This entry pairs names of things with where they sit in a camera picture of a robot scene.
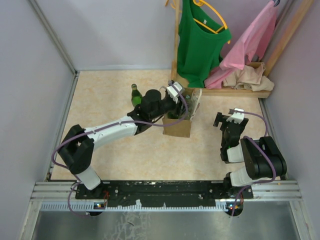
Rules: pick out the wooden clothes rack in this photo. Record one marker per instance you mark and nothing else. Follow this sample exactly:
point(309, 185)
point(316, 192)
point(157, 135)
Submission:
point(296, 11)

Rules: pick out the yellow clothes hanger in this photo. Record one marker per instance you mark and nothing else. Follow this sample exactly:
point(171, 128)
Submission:
point(211, 19)

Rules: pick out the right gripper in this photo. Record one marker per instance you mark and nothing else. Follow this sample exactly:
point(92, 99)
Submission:
point(221, 118)

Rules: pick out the brown canvas bag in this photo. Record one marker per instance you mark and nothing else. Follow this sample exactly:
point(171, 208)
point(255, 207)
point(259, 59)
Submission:
point(183, 128)

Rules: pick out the pink shirt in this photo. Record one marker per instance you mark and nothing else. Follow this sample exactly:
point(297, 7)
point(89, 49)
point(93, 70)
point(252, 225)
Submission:
point(253, 42)

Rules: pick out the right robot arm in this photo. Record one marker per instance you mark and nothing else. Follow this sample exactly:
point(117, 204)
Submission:
point(262, 159)

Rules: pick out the beige crumpled cloth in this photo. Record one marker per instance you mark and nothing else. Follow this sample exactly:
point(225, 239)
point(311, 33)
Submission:
point(249, 78)

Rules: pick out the green tank top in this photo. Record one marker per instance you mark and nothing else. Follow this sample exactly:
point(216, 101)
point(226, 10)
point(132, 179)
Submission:
point(199, 51)

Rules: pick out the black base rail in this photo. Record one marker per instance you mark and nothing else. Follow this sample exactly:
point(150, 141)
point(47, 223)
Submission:
point(155, 194)

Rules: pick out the clear Chang soda bottle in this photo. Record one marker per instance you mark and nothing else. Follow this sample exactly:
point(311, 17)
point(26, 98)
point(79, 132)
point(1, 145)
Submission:
point(189, 97)
point(190, 105)

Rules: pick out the green Perrier bottle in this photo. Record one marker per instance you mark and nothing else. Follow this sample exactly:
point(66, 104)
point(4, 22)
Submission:
point(173, 116)
point(136, 96)

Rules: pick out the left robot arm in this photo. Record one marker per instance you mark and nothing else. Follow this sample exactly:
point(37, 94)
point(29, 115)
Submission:
point(78, 146)

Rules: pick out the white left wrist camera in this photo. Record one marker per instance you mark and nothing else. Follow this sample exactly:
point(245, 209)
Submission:
point(174, 90)

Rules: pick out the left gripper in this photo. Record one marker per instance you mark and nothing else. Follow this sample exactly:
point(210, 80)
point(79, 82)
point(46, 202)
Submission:
point(180, 109)

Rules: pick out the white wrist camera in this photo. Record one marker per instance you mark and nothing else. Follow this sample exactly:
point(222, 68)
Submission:
point(237, 115)
point(174, 90)

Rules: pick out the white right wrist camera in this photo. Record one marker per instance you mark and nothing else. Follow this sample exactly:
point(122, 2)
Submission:
point(237, 115)

